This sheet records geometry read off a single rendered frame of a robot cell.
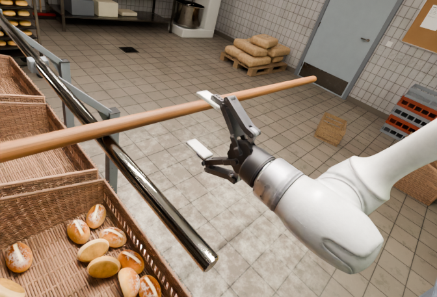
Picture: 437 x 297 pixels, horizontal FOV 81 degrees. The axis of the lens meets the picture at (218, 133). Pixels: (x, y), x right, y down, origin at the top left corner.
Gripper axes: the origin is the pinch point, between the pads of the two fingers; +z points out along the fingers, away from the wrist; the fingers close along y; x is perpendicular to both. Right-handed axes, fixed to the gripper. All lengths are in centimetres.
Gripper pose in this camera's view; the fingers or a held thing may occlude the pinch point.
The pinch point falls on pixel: (198, 120)
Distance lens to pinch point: 60.1
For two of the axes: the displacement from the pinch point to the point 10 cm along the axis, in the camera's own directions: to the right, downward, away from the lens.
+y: -2.4, 8.1, 5.4
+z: -6.8, -5.4, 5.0
